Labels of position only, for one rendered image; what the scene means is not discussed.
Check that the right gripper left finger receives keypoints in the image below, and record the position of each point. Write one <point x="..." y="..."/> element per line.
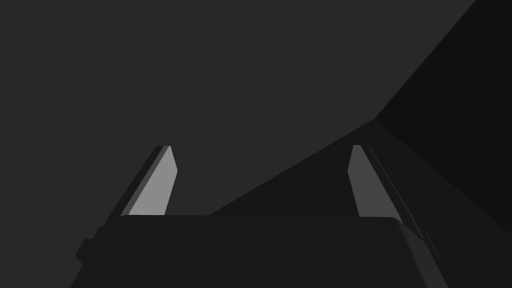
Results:
<point x="154" y="188"/>

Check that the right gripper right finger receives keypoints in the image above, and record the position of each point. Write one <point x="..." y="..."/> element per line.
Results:
<point x="372" y="188"/>

